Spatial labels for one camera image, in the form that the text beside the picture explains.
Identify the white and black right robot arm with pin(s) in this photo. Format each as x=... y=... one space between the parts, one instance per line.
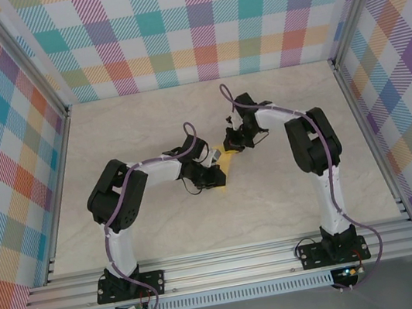
x=269 y=119

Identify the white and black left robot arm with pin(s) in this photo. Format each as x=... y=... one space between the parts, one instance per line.
x=161 y=169

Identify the small circuit board with light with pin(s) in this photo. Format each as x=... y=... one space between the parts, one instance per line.
x=348 y=272

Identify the aluminium rail beam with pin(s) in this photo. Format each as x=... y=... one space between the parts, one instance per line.
x=228 y=270

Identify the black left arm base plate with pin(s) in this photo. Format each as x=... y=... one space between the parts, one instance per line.
x=157 y=281

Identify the aluminium side rail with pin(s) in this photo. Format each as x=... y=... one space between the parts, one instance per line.
x=373 y=143
x=56 y=198

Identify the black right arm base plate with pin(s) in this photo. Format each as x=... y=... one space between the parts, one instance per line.
x=310 y=257

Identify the aluminium corner post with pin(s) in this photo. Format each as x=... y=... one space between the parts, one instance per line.
x=360 y=0
x=24 y=61

